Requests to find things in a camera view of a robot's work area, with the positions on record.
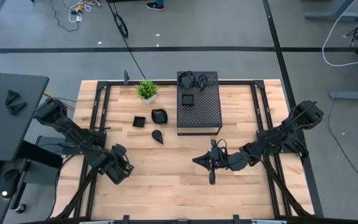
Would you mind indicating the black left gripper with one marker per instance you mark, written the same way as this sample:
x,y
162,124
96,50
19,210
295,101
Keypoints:
x,y
118,169

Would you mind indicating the black computer mouse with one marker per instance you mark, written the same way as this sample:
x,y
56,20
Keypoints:
x,y
9,183

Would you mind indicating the black perforated metal shelf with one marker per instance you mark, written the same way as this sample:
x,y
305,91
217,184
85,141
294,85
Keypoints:
x,y
204,118

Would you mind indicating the black angular object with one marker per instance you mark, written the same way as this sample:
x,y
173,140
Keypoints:
x,y
15,109
11,97

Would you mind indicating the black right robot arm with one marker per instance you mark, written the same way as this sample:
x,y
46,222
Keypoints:
x,y
291,127

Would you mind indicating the green plant in white pot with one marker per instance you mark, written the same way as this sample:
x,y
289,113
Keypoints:
x,y
147,89

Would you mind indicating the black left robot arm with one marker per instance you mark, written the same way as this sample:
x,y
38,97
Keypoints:
x,y
73,130

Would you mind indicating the black desk leg bar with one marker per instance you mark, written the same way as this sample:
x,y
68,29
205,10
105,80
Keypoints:
x,y
39,154

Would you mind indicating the black leaf-shaped mini plate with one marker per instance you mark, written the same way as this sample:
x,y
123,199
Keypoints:
x,y
159,116
186,79

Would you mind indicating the black square mini plate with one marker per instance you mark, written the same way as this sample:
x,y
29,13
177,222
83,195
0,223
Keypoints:
x,y
139,121
187,99

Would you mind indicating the grey desk foot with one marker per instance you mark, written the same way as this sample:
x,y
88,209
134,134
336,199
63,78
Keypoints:
x,y
353,94
334,15

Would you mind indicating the black teardrop mini plate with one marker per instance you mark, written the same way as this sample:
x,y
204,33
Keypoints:
x,y
158,136
202,81

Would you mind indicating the dark grey desk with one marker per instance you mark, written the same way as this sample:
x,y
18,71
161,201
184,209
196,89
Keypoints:
x,y
11,133

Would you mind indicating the person's foot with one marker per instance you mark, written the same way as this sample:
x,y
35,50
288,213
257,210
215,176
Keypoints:
x,y
154,6

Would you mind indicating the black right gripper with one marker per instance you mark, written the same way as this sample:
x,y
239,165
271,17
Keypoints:
x,y
212,174

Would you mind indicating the black oval loop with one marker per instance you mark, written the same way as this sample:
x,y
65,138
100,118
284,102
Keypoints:
x,y
125,31

